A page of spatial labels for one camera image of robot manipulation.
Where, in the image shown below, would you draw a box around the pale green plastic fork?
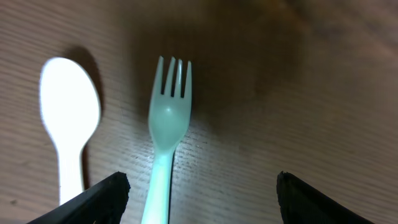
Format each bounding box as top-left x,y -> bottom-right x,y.
141,57 -> 192,224

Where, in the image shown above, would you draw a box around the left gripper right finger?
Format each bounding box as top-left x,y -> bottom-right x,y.
277,172 -> 373,224

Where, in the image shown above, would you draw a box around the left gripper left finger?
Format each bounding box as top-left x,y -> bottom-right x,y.
29,172 -> 130,224

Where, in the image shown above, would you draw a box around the white spoon far left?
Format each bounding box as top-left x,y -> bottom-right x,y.
39,57 -> 101,205

